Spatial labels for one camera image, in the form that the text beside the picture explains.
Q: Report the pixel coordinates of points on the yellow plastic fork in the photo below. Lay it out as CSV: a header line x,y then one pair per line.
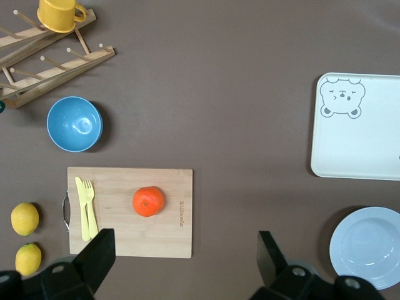
x,y
91,215

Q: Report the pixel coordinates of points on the wooden cutting board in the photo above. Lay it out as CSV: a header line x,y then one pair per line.
x,y
131,234

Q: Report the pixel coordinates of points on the teal mug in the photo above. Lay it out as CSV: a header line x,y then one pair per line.
x,y
1,107

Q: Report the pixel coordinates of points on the yellow mug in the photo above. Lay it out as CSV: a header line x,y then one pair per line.
x,y
57,14

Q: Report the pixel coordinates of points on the wooden peg drying rack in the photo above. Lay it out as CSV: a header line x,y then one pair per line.
x,y
62,73

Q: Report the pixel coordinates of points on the cream bear print tray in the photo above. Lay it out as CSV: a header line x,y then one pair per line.
x,y
356,147

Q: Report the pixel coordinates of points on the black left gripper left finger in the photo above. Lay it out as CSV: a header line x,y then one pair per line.
x,y
97,259

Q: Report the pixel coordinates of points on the white round plate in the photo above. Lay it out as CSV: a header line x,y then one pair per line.
x,y
365,247

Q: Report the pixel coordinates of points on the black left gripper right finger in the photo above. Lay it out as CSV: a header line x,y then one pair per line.
x,y
268,259

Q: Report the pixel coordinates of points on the blue bowl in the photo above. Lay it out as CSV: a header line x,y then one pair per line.
x,y
73,125

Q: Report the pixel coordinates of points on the yellow lemon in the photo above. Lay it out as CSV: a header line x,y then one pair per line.
x,y
28,259
25,218

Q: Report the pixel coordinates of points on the yellow plastic knife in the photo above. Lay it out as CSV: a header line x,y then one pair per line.
x,y
82,206

